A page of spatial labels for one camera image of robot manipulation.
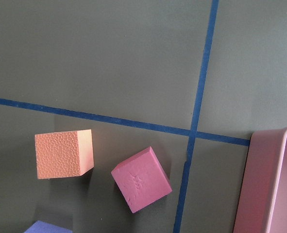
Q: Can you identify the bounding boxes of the magenta foam block upper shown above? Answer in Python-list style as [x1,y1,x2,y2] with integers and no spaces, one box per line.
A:
[111,147,172,213]

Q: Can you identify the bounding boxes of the orange foam block right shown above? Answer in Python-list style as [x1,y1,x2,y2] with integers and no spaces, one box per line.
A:
[34,129,94,179]

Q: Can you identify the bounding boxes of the purple foam block right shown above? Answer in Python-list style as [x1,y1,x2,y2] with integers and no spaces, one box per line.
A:
[24,221,73,233]

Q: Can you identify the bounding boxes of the red plastic bin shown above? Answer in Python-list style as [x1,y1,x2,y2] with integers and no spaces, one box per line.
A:
[233,128,287,233]

